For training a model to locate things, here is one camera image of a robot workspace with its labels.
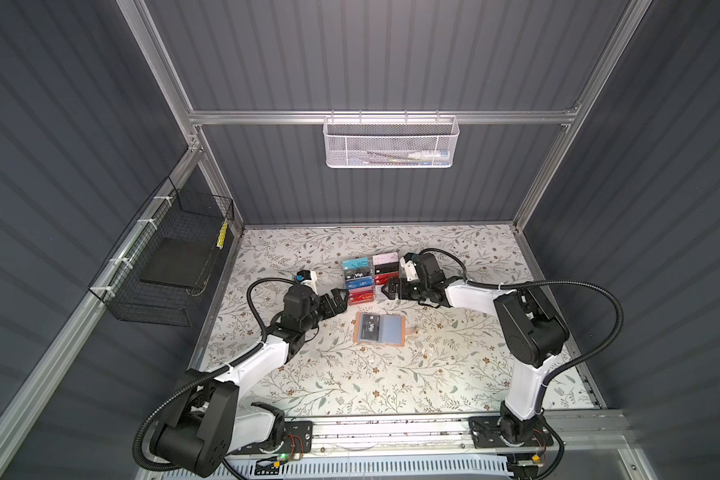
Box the black wire basket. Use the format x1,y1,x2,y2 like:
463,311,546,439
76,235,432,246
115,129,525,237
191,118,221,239
89,181,235,327

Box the teal VIP card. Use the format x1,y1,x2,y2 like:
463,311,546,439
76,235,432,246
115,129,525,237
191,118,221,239
342,257,371,270

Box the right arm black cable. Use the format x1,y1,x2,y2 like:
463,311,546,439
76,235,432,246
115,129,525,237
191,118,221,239
418,247,625,397

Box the red VIP card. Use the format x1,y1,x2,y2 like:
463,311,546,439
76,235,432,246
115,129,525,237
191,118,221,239
374,272,399,285

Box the black card right column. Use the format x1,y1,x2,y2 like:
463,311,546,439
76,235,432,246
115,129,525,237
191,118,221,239
374,263,399,275

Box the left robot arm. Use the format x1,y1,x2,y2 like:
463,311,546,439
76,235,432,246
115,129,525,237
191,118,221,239
132,280,350,477

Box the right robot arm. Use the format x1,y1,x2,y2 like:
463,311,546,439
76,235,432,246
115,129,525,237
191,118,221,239
381,249,570,446

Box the yellow marker pen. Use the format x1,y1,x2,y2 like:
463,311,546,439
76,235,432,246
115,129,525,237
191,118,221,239
215,220,228,249

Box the black VIP card left column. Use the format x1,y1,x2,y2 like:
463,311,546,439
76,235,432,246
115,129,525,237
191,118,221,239
344,269,372,281

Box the clear acrylic card holder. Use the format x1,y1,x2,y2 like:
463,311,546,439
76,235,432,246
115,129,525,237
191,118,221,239
342,252,400,305

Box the pink VIP card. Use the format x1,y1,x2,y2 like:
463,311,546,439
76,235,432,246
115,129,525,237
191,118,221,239
372,252,399,266

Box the white wire mesh basket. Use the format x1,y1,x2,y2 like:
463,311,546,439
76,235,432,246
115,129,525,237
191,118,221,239
322,115,460,169

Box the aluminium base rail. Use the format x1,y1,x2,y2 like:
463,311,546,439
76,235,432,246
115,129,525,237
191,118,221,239
149,413,628,463

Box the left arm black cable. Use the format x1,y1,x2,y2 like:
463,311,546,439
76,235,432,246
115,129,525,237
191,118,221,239
131,277,298,472

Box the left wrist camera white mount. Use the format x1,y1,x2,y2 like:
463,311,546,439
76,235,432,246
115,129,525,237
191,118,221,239
295,270,318,294

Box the pink leather card wallet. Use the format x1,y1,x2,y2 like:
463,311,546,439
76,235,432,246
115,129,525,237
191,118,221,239
353,312,407,347

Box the black pad in basket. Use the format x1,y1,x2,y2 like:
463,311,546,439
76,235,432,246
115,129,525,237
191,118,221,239
139,238,215,289

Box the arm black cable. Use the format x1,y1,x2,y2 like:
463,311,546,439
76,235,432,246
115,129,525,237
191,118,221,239
131,277,298,472
418,247,625,397

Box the pens in white basket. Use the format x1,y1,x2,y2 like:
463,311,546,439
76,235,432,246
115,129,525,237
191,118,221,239
366,150,452,166

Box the blue VIP card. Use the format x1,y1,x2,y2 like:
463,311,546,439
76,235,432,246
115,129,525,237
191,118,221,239
345,277,374,290

